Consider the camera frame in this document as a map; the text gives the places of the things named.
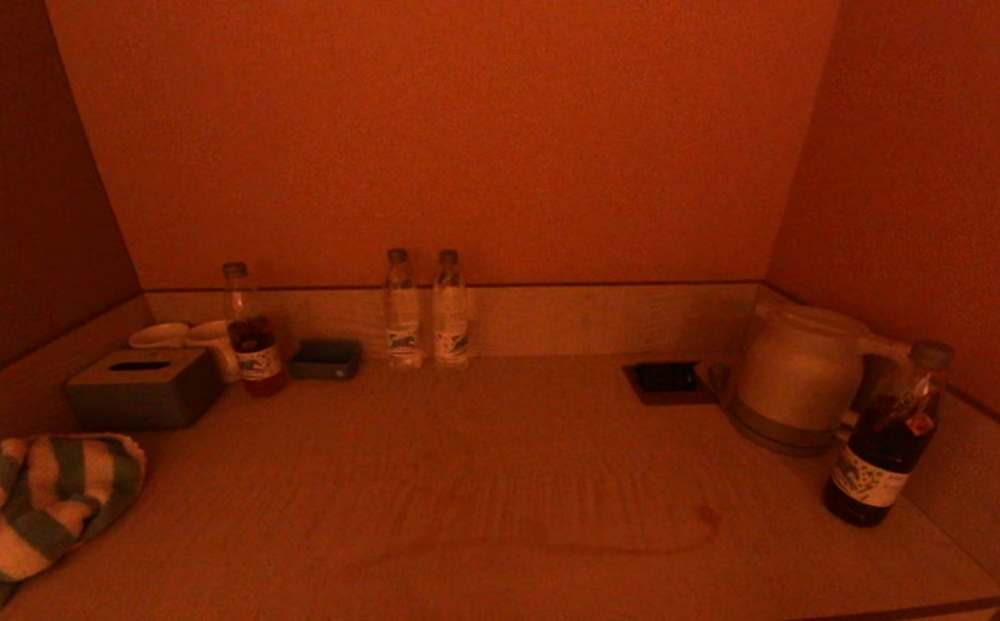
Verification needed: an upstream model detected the green white striped towel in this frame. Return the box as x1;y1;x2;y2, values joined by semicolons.
0;433;147;621

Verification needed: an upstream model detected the clear water bottle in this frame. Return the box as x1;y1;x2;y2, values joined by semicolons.
384;248;424;370
431;249;471;370

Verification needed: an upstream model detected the black recessed power socket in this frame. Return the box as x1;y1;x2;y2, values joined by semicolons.
622;361;716;406

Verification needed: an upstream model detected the small dark teal box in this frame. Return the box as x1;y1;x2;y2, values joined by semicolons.
291;338;362;381

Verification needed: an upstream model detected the small red tea bottle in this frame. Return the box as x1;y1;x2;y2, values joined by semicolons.
222;262;289;398

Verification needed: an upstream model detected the white tall cup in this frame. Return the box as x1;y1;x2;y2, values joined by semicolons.
186;320;242;383

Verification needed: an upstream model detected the white electric kettle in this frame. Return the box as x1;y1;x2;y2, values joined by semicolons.
728;302;915;434

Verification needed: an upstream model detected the grey kettle base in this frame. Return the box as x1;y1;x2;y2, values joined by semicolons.
726;401;850;456

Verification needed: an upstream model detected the white shallow cup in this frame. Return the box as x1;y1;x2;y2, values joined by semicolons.
129;323;192;350

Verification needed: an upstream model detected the grey tissue box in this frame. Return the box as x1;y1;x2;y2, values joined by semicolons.
66;348;224;432

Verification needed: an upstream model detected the large dark tea bottle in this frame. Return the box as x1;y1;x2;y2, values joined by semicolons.
823;339;956;528

